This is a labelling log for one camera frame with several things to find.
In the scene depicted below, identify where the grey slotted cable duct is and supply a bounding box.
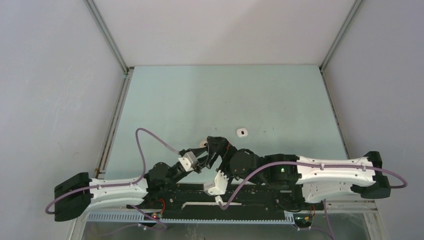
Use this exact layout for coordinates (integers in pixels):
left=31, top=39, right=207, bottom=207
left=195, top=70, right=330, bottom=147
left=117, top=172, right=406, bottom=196
left=87, top=211, right=296, bottom=225

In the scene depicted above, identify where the right aluminium frame post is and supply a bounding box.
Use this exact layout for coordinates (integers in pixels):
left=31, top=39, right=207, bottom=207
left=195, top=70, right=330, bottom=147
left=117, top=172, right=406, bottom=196
left=319, top=0, right=366, bottom=159

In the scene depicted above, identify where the aluminium frame post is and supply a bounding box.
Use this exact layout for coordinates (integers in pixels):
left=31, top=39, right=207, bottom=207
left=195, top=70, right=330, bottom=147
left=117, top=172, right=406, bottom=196
left=84, top=0, right=134, bottom=179
left=319, top=0, right=366, bottom=159

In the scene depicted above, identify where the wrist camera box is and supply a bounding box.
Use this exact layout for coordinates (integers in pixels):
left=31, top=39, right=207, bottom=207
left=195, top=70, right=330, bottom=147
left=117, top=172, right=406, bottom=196
left=203, top=170, right=229, bottom=196
left=178, top=151, right=199, bottom=172

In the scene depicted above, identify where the beige earbud charging case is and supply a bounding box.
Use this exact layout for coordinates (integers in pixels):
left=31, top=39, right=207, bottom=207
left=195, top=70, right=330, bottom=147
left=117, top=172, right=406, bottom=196
left=199, top=140, right=207, bottom=148

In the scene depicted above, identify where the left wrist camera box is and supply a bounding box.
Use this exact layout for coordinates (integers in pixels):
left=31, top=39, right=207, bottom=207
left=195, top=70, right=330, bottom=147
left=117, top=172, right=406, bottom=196
left=178, top=151, right=199, bottom=172

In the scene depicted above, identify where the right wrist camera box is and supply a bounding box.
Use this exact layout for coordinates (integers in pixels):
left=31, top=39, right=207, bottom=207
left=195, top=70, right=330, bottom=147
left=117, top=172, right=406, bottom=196
left=203, top=170, right=229, bottom=196

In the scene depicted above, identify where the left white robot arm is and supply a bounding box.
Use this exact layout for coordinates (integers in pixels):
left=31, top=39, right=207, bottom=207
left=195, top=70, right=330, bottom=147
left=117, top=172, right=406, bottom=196
left=45, top=146, right=226, bottom=222

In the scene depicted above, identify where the white earbud charging case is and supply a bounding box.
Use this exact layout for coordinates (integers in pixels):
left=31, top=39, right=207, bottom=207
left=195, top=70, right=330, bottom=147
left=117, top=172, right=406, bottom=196
left=236, top=127, right=249, bottom=138

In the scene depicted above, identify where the left aluminium frame post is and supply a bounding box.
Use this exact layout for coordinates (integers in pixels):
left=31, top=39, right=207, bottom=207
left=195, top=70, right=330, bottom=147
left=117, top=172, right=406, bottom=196
left=84, top=0, right=134, bottom=179

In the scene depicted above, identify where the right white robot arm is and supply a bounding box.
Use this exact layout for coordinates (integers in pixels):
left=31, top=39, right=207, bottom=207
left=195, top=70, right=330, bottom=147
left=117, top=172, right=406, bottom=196
left=200, top=136, right=391, bottom=209

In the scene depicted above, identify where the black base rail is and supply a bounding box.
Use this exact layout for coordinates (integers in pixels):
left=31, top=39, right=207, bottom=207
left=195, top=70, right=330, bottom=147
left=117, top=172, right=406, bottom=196
left=125, top=181, right=326, bottom=222

